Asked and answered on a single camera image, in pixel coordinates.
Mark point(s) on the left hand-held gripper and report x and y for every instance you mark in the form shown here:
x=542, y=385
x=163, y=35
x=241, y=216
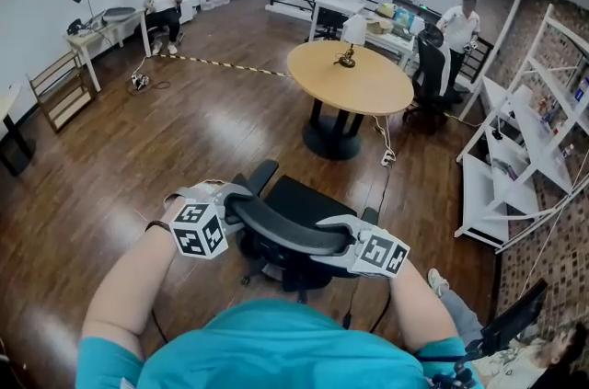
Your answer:
x=198, y=231

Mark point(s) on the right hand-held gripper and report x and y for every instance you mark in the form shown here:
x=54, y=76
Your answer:
x=379, y=254

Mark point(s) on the black mesh office chair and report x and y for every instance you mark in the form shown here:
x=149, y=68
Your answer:
x=285, y=235

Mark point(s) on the person's right forearm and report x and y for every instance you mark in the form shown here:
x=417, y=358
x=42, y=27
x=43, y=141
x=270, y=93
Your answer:
x=423, y=309

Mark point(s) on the person's left forearm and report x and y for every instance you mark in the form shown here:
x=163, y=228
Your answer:
x=124, y=286

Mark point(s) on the black and white office chair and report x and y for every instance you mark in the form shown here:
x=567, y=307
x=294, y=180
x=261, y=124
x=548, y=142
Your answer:
x=430, y=70

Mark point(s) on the black wrist band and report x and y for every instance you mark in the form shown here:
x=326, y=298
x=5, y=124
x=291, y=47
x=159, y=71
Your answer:
x=158, y=224

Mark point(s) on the white power strip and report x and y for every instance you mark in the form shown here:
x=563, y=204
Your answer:
x=389, y=158

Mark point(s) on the person's teal shirt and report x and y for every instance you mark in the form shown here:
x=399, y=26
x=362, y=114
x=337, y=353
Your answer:
x=285, y=346

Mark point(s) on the yellow black striped floor tape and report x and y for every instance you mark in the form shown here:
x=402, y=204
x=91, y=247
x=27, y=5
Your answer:
x=230, y=65

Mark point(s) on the round wooden table black base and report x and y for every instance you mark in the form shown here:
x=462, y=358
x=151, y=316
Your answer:
x=359, y=88

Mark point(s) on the black floor power strip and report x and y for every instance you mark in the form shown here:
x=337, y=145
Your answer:
x=139, y=81

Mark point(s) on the black mounted monitor screen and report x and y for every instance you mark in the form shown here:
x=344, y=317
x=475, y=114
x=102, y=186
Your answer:
x=515, y=313

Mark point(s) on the wooden shelf cart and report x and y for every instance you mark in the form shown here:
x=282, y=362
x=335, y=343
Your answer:
x=64, y=106

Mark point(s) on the white desk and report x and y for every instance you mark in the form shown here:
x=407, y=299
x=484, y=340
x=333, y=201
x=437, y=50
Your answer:
x=92, y=38
x=338, y=2
x=391, y=40

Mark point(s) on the small brass table lamp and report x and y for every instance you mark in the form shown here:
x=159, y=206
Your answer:
x=354, y=28

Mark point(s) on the white metal shelving rack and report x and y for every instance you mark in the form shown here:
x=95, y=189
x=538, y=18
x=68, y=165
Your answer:
x=529, y=125

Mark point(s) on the grey padded case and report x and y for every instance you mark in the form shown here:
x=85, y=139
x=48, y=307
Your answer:
x=117, y=14

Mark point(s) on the black desktop device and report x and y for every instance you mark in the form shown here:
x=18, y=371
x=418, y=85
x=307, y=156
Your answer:
x=76, y=27

